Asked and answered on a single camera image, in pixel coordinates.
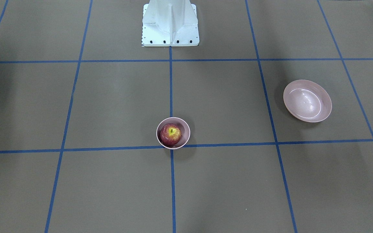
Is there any pink bowl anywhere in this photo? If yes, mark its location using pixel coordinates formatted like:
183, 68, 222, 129
155, 117, 191, 150

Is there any red apple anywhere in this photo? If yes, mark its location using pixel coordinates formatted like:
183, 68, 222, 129
159, 123, 182, 146

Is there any pink plate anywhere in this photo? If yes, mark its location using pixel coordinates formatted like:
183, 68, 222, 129
283, 80, 333, 123

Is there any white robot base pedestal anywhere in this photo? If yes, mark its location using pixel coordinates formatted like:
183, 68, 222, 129
141, 0, 200, 47

